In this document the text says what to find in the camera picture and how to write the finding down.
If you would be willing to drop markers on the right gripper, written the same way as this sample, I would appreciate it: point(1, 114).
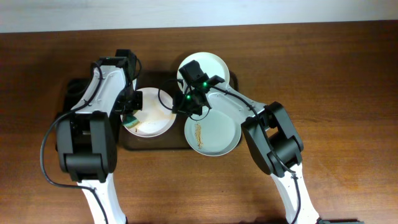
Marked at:
point(185, 106)

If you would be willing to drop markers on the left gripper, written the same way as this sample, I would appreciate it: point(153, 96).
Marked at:
point(131, 104)

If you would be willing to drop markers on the green yellow sponge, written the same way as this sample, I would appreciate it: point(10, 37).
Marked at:
point(129, 121)

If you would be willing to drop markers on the pinkish white plate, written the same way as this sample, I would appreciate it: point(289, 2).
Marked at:
point(153, 119)

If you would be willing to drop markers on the pale blue plate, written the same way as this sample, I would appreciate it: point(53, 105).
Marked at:
point(212, 134)

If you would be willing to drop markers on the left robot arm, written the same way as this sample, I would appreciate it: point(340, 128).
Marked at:
point(87, 134)

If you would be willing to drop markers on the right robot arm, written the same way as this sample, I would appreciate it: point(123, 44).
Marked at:
point(273, 141)

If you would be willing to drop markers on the large brown tray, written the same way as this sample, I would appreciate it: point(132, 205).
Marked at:
point(173, 138)

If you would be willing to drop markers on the small black tray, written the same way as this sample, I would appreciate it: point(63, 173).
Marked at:
point(70, 93)

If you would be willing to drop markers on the cream white plate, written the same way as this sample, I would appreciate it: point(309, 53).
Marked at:
point(210, 64)

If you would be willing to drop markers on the dark object at table edge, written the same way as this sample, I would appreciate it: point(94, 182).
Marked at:
point(321, 221)

